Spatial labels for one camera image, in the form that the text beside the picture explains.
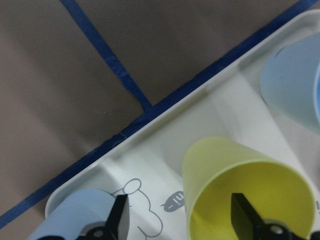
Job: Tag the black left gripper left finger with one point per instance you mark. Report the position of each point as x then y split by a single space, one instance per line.
118 222

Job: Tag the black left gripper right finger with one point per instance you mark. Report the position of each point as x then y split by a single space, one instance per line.
246 222

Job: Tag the yellow plastic cup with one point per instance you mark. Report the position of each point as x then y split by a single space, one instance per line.
216 167

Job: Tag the light blue cup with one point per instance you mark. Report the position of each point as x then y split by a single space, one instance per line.
290 82
78 210

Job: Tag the white plastic tray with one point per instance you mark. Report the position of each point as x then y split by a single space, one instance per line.
229 105

